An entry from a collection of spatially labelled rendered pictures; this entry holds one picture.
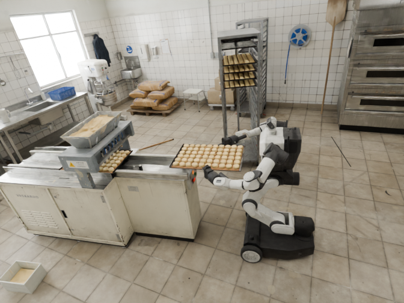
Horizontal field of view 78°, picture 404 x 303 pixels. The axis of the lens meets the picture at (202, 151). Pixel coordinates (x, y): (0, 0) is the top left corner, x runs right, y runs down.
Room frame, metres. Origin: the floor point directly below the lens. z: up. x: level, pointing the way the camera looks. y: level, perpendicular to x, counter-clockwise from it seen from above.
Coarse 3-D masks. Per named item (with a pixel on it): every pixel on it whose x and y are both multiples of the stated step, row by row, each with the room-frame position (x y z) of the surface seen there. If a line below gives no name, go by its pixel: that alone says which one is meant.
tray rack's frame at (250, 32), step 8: (224, 32) 3.40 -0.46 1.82; (232, 32) 3.29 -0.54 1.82; (240, 32) 3.17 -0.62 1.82; (248, 32) 3.08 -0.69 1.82; (256, 32) 2.98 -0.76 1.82; (240, 144) 3.47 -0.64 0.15; (248, 144) 3.44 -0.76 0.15; (248, 152) 3.20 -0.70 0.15; (248, 160) 2.99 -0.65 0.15; (256, 160) 2.97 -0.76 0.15
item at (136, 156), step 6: (36, 150) 2.60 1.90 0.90; (42, 150) 2.58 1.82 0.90; (54, 156) 2.51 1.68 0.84; (132, 156) 2.22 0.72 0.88; (138, 156) 2.20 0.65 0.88; (144, 156) 2.18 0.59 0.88; (150, 156) 2.16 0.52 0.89; (156, 156) 2.14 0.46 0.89; (162, 156) 2.12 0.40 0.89; (168, 156) 2.11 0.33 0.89; (174, 156) 2.09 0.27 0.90
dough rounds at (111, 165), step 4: (120, 152) 2.26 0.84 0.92; (124, 152) 2.25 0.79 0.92; (128, 152) 2.25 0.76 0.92; (112, 156) 2.21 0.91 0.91; (116, 156) 2.22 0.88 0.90; (120, 156) 2.20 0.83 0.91; (124, 156) 2.18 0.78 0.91; (108, 160) 2.13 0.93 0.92; (112, 160) 2.12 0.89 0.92; (116, 160) 2.14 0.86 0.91; (120, 160) 2.12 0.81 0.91; (104, 164) 2.06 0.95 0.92; (108, 164) 2.05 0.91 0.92; (112, 164) 2.07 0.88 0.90; (116, 164) 2.03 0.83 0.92; (100, 168) 1.99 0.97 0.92; (104, 168) 1.98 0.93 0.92; (108, 168) 2.01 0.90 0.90; (112, 168) 1.97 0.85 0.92; (100, 172) 1.96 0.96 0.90; (104, 172) 1.95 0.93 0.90; (108, 172) 1.94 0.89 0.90
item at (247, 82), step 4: (240, 80) 3.26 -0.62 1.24; (244, 80) 3.25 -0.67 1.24; (248, 80) 3.26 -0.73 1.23; (252, 80) 3.20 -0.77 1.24; (224, 84) 3.23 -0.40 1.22; (228, 84) 3.13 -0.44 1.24; (232, 84) 3.11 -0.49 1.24; (236, 84) 3.09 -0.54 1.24; (240, 84) 3.09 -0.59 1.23; (244, 84) 3.12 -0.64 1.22; (248, 84) 3.03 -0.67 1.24; (252, 84) 3.01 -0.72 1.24
